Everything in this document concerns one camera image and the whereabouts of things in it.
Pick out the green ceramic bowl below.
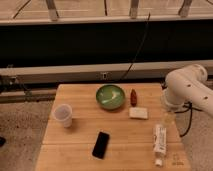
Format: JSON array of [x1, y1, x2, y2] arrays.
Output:
[[96, 84, 125, 110]]

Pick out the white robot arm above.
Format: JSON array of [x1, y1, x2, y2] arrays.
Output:
[[161, 64, 213, 126]]

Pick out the white tube with cap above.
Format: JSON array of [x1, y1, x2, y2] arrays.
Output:
[[153, 124, 167, 167]]

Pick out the small brown red object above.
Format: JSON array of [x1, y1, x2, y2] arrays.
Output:
[[130, 89, 137, 107]]

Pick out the black smartphone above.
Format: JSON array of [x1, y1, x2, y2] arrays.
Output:
[[92, 132, 110, 159]]

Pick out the black cable on floor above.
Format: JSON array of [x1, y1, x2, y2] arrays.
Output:
[[174, 102, 203, 138]]

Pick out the black hanging cable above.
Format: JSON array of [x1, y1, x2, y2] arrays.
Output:
[[119, 12, 152, 82]]

